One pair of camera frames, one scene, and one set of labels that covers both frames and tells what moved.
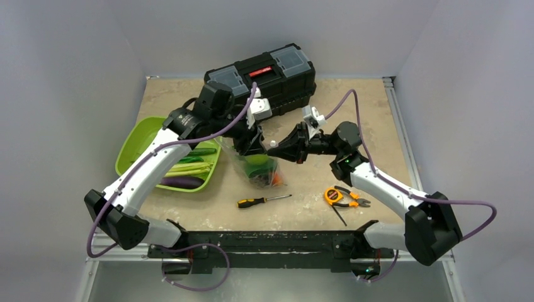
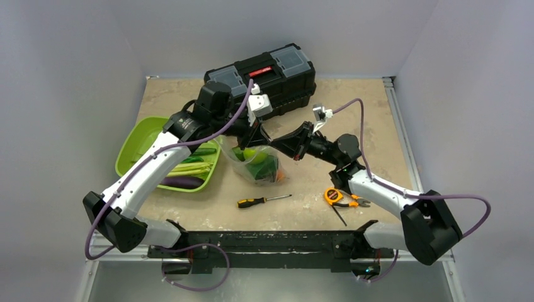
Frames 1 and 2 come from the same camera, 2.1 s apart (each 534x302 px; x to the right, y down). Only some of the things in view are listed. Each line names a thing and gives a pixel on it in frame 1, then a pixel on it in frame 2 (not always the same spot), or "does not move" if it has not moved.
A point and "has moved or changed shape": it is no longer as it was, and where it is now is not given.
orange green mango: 277,180 has moved or changed shape
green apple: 257,159 does not move
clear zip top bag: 261,170 does not move
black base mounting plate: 281,250 does not move
